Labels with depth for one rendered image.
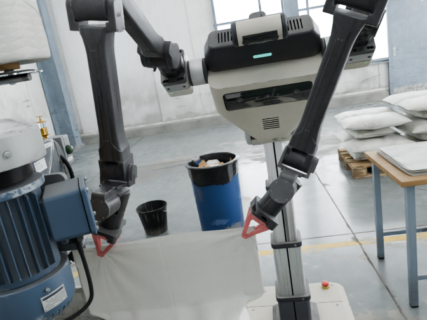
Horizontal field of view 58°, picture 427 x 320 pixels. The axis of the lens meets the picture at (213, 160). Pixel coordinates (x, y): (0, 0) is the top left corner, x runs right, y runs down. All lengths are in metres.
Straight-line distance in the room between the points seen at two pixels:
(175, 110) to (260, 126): 7.74
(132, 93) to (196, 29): 2.08
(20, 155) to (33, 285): 0.22
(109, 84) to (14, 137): 0.30
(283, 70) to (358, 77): 8.01
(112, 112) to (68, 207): 0.29
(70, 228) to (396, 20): 9.03
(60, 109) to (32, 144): 9.04
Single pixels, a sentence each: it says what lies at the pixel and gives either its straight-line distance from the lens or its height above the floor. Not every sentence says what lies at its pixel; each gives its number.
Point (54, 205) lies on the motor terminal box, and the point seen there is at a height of 1.28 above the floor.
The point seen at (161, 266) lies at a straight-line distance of 1.06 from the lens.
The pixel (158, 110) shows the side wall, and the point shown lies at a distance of 9.21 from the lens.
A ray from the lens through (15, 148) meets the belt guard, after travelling 0.66.
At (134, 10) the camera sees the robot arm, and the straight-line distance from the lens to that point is 1.01.
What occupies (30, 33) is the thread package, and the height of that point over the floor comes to 1.57.
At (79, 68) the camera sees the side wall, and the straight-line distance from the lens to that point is 9.68.
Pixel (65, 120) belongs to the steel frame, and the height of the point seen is 0.69.
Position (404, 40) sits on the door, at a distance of 9.50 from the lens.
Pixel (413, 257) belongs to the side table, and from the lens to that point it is 2.33.
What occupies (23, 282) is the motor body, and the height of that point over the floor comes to 1.17.
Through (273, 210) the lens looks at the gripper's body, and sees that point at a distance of 0.96.
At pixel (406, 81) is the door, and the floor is 0.34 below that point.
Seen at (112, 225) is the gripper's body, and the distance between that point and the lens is 1.02.
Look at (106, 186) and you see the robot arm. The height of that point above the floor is 1.23.
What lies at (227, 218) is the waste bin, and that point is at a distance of 3.30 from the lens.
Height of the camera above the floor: 1.47
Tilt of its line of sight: 14 degrees down
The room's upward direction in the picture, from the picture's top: 10 degrees counter-clockwise
